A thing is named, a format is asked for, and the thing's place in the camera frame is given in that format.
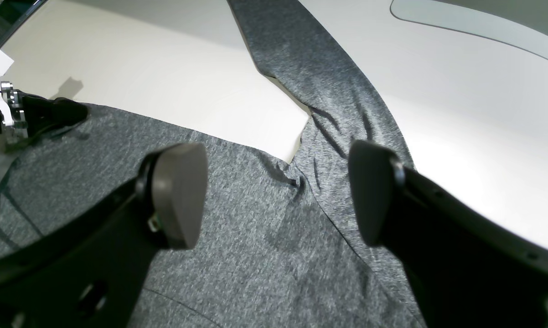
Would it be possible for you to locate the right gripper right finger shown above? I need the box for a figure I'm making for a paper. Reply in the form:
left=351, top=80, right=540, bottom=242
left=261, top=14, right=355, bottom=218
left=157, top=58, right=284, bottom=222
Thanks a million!
left=348, top=140, right=548, bottom=328

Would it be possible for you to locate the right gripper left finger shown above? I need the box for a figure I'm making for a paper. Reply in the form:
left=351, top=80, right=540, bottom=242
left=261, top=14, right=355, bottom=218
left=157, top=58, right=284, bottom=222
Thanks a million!
left=0, top=143, right=209, bottom=328

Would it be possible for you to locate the grey long-sleeve T-shirt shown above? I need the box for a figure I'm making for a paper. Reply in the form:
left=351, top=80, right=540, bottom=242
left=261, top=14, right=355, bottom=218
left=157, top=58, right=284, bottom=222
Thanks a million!
left=0, top=0, right=426, bottom=328

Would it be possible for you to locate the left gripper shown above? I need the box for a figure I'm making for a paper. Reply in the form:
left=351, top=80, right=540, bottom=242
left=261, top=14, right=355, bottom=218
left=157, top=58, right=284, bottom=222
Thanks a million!
left=0, top=49, right=89, bottom=144

